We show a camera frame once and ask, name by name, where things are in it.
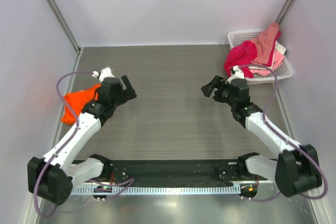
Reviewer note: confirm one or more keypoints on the light pink t shirt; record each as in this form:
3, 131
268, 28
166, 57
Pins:
277, 60

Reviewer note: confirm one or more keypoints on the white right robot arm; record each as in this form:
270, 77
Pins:
296, 169

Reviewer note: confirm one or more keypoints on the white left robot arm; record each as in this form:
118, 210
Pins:
54, 176

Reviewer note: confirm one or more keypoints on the magenta t shirt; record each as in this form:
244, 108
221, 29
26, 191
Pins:
240, 55

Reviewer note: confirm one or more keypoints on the white slotted cable duct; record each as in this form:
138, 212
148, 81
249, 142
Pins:
95, 190

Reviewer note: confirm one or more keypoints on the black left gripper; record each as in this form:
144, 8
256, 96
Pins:
125, 93

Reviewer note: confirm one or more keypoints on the orange t shirt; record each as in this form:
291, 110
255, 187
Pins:
77, 100

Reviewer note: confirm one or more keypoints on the left aluminium corner post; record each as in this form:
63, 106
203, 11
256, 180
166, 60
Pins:
61, 20

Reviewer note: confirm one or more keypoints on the white folded t shirt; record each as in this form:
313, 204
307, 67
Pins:
280, 48

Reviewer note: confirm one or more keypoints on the salmon pink t shirt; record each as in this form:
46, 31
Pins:
265, 45

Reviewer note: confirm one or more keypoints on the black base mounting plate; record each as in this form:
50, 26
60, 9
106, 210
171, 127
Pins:
177, 173

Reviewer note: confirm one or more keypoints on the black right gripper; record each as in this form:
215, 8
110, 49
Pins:
218, 92

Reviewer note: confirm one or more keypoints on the white perforated plastic basket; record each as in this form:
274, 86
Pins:
281, 66

